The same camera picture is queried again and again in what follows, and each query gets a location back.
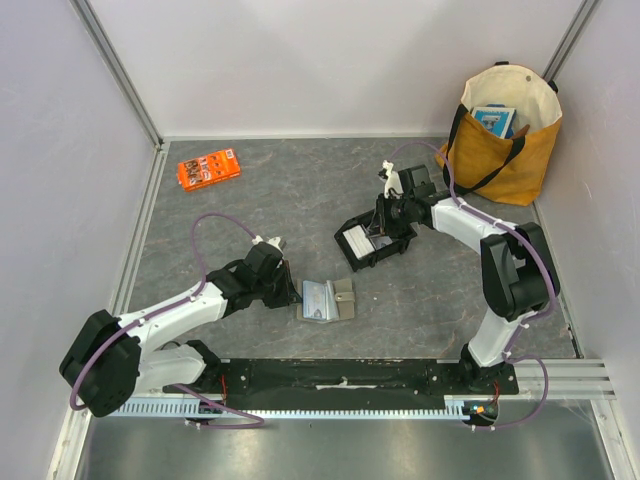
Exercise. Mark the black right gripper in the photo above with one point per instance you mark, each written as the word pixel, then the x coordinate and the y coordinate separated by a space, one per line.
pixel 382 232

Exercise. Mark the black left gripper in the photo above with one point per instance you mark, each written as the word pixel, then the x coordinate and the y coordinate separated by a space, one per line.
pixel 289 295

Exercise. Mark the beige leather card holder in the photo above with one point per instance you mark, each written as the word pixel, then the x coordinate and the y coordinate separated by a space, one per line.
pixel 341 299

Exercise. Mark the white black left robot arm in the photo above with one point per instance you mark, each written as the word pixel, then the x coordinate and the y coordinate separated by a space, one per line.
pixel 113 358

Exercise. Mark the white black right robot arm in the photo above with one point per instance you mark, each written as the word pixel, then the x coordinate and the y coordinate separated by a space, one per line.
pixel 518 278

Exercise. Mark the white card stack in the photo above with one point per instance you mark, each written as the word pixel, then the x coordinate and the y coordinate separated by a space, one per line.
pixel 358 241

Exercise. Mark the black card tray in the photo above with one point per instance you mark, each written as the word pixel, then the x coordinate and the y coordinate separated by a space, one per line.
pixel 385 246

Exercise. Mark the orange card box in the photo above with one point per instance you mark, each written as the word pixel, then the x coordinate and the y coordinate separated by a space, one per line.
pixel 207 170

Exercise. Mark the yellow canvas tote bag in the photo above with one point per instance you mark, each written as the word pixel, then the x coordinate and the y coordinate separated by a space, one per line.
pixel 503 170

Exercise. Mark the blue book in bag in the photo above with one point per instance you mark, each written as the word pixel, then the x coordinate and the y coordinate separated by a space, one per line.
pixel 497 119

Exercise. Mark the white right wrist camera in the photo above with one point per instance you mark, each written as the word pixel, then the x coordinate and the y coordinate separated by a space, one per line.
pixel 392 184

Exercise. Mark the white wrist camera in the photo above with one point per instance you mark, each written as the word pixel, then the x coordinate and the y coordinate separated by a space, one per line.
pixel 392 184
pixel 276 242

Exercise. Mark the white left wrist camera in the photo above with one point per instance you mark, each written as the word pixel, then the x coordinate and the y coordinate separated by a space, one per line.
pixel 276 242

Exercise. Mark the light blue cable duct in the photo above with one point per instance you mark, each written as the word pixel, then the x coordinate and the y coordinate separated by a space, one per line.
pixel 189 407

